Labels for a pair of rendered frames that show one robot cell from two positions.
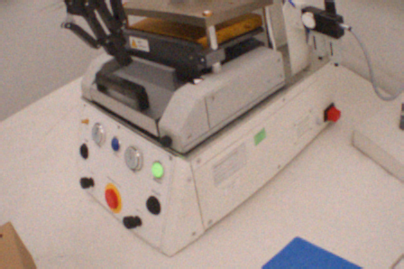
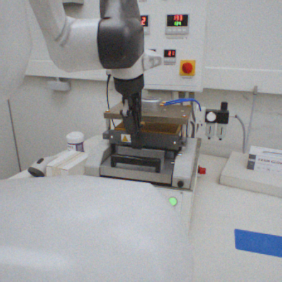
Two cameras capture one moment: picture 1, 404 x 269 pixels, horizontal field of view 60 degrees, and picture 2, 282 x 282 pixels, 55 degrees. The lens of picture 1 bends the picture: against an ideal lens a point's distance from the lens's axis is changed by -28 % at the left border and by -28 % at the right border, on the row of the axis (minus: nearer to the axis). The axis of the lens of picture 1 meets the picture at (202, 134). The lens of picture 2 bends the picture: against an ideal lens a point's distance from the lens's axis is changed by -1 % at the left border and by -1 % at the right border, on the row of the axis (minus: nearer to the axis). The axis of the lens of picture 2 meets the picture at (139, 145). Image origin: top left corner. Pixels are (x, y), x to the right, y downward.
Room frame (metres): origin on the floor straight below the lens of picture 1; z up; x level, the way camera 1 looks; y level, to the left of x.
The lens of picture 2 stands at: (0.09, 0.54, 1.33)
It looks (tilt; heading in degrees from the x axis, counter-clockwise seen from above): 21 degrees down; 324
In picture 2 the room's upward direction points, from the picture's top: straight up
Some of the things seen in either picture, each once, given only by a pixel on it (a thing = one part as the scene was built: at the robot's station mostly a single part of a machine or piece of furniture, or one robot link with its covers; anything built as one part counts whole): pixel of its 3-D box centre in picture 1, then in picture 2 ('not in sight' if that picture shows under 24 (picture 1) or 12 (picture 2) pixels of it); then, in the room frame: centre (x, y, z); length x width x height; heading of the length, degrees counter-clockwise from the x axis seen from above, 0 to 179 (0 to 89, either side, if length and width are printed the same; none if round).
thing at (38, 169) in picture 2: not in sight; (48, 163); (1.28, 0.21, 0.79); 0.20 x 0.08 x 0.08; 117
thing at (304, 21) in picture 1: (322, 30); (215, 121); (0.71, -0.26, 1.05); 0.15 x 0.05 x 0.15; 39
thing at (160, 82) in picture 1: (179, 63); (146, 151); (0.78, 0.02, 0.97); 0.30 x 0.22 x 0.08; 129
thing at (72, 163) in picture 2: not in sight; (70, 168); (1.16, 0.15, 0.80); 0.19 x 0.13 x 0.09; 117
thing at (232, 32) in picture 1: (195, 14); (152, 121); (0.80, -0.02, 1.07); 0.22 x 0.17 x 0.10; 39
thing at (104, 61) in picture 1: (130, 58); (106, 151); (0.87, 0.12, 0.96); 0.25 x 0.05 x 0.07; 129
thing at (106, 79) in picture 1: (118, 88); (135, 162); (0.69, 0.13, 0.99); 0.15 x 0.02 x 0.04; 39
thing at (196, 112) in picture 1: (225, 93); (186, 160); (0.65, -0.05, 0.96); 0.26 x 0.05 x 0.07; 129
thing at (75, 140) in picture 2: not in sight; (75, 146); (1.31, 0.06, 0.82); 0.09 x 0.09 x 0.15
